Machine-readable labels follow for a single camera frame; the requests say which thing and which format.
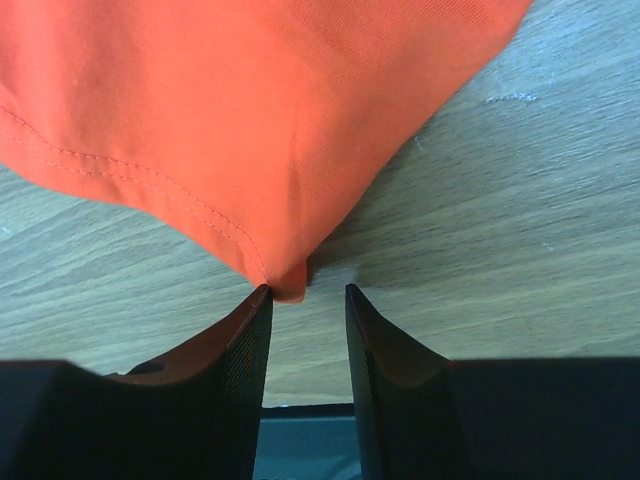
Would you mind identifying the orange t shirt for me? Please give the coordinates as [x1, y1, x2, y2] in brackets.
[1, 0, 530, 302]

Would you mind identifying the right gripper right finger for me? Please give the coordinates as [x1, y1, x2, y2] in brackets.
[345, 285, 639, 479]

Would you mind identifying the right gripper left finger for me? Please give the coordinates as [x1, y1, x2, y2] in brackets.
[1, 286, 273, 479]

